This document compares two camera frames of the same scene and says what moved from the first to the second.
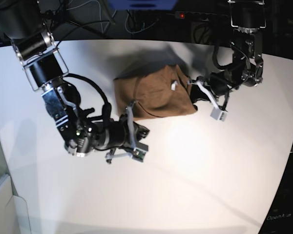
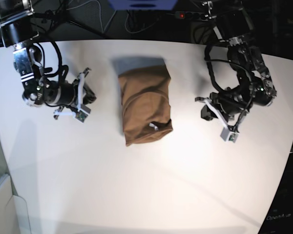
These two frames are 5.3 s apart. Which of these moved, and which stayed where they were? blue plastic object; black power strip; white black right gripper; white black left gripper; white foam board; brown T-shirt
Moved: white black right gripper; brown T-shirt; white black left gripper
Stayed: black power strip; blue plastic object; white foam board
